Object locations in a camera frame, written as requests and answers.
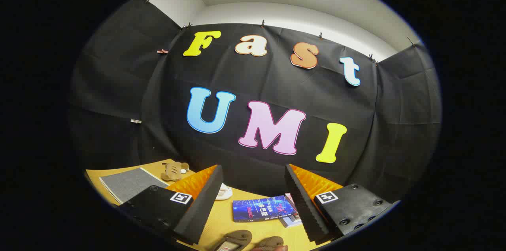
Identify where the white plush toy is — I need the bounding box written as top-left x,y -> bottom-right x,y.
215,183 -> 233,201

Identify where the brown striped plush toy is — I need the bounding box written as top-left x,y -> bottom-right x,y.
161,161 -> 190,182

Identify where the black backdrop cloth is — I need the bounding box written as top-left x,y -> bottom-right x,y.
68,0 -> 442,204

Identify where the brown fuzzy shoe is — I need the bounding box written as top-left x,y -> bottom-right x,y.
215,230 -> 253,251
253,236 -> 289,251

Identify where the pink cover book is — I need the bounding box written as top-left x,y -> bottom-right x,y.
285,193 -> 301,220

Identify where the light blue book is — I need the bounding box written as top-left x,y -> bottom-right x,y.
279,215 -> 303,228

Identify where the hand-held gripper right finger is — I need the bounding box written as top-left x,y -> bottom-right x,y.
285,164 -> 400,243

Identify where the dark blue book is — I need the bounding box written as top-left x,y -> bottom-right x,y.
232,195 -> 295,223

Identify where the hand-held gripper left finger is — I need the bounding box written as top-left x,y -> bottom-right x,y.
119,164 -> 224,244

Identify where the grey fabric storage box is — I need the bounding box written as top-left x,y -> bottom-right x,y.
99,167 -> 169,204

